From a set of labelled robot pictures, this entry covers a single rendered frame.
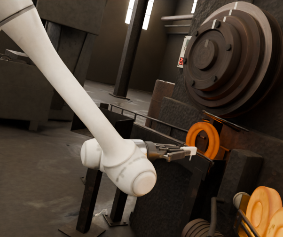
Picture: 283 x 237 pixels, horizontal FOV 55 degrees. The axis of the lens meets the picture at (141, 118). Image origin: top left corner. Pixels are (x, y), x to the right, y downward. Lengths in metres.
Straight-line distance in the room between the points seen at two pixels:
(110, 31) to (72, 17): 8.15
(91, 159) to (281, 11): 0.94
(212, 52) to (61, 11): 2.64
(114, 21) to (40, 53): 11.04
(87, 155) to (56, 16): 2.81
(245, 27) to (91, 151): 0.71
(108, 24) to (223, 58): 10.68
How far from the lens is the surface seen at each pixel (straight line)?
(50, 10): 3.50
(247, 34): 1.11
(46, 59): 0.76
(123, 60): 8.04
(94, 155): 0.83
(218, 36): 1.15
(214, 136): 1.19
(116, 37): 11.80
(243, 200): 0.90
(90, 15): 3.69
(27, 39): 0.75
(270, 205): 0.78
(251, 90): 1.08
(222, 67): 1.07
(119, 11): 11.88
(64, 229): 1.76
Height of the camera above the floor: 1.01
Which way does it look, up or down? 10 degrees down
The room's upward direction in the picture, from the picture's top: 14 degrees clockwise
